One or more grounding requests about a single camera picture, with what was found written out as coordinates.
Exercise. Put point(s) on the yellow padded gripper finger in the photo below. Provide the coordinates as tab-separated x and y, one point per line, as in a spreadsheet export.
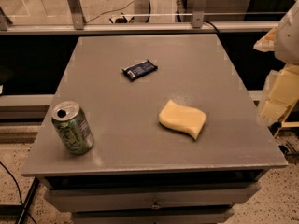
267	42
280	91

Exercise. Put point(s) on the yellow sponge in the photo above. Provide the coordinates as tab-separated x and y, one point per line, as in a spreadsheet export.
182	118

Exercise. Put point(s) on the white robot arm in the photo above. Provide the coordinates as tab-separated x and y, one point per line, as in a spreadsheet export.
287	40

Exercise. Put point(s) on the blue rxbar blueberry wrapper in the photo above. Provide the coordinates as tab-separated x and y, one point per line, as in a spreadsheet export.
139	70

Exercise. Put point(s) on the yellow metal stand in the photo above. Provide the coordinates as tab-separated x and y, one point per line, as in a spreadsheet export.
283	121

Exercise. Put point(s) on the grey drawer cabinet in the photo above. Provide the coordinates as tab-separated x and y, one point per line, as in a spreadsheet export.
138	171

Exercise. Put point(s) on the green soda can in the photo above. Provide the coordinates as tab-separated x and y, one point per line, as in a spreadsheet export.
72	127

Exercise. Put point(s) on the metal guard rail frame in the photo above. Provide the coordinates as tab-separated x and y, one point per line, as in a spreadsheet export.
97	17

